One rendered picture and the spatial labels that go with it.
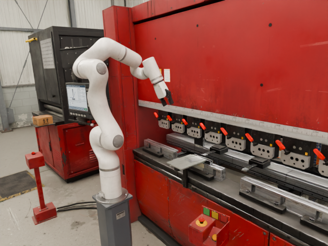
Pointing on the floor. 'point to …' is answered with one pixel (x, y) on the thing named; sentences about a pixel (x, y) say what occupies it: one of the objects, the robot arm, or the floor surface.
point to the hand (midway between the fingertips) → (168, 103)
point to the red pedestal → (45, 209)
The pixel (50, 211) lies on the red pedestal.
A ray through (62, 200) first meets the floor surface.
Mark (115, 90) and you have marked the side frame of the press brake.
